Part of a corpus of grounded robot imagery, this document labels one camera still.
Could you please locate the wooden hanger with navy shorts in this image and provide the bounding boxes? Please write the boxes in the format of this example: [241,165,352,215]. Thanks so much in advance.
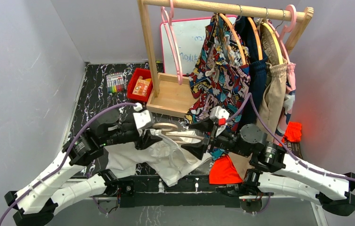
[246,16,265,61]

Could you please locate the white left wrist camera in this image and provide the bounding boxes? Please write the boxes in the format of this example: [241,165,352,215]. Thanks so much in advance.
[133,110,154,136]

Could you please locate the wooden hanger with beige shorts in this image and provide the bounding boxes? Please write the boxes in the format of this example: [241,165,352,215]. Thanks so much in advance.
[255,18,284,66]

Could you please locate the whiteboard with pink frame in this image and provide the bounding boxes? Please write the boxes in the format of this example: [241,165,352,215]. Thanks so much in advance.
[160,17,210,74]

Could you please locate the orange cloth front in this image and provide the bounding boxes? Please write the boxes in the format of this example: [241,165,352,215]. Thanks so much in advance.
[209,155,243,185]

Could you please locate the orange card box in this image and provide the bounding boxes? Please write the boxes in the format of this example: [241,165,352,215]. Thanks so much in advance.
[132,76,151,97]

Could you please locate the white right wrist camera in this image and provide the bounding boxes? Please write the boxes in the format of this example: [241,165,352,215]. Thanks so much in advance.
[210,106,230,137]

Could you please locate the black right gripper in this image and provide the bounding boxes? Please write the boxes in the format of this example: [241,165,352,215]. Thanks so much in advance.
[181,114,251,160]

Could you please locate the marker pen pack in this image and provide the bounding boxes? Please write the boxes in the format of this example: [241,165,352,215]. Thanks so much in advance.
[106,73,126,94]

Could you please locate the purple cable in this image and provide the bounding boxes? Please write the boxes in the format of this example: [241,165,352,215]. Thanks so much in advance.
[226,92,355,204]
[0,102,143,226]

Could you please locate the pink hanger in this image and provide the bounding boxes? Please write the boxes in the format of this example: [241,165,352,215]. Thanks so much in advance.
[161,0,183,85]
[266,4,299,91]

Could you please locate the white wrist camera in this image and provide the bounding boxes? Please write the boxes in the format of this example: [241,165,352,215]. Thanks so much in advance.
[133,110,154,136]
[210,106,230,137]

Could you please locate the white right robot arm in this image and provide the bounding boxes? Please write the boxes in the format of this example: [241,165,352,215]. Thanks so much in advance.
[182,119,355,216]

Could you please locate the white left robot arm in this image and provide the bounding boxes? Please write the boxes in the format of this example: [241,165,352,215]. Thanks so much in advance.
[4,104,161,226]

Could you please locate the red knit cloth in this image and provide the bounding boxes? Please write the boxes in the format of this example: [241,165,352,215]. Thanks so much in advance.
[282,121,302,143]

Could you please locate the beige shorts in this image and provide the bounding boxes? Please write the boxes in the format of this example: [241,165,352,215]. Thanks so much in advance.
[230,23,290,179]

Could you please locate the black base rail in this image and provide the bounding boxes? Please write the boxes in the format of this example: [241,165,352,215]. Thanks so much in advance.
[89,174,273,216]

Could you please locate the red plastic bin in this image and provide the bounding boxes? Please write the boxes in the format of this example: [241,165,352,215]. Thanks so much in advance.
[127,68,153,102]

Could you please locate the wooden clothes rack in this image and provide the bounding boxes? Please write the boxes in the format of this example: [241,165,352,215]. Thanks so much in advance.
[137,0,314,118]

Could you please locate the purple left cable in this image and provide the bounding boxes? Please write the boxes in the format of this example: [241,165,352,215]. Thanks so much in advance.
[0,102,143,226]

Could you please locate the black printed card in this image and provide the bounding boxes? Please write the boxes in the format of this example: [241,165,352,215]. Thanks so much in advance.
[283,140,303,159]

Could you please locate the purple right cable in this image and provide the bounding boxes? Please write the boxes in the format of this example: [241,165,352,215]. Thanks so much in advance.
[226,92,355,204]

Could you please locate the white shorts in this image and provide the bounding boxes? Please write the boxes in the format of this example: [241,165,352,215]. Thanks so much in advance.
[105,129,211,187]

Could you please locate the wooden hanger with comic shorts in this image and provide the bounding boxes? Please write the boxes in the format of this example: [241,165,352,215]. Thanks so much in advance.
[218,13,246,65]

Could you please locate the comic print shorts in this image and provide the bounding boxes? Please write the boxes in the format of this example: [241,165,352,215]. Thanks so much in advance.
[184,13,251,161]

